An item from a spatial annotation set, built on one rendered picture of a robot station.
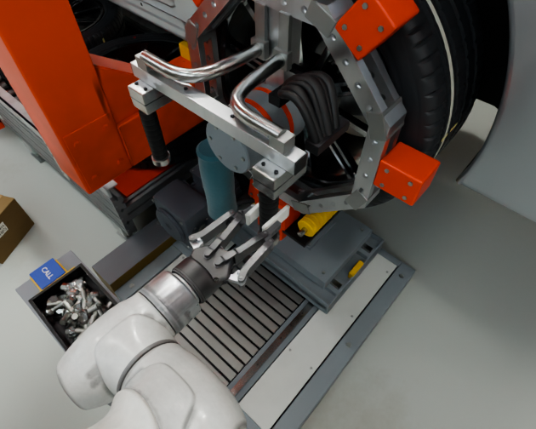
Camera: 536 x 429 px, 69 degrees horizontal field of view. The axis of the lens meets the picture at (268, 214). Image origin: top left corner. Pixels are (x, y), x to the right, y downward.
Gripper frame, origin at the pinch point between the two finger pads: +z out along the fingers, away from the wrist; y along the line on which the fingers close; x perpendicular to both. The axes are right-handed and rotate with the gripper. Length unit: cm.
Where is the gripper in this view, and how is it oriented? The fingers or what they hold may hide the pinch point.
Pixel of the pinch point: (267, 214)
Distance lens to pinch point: 72.6
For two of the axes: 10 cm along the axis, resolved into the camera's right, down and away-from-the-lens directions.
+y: 7.5, 5.3, -4.1
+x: 0.0, -6.1, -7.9
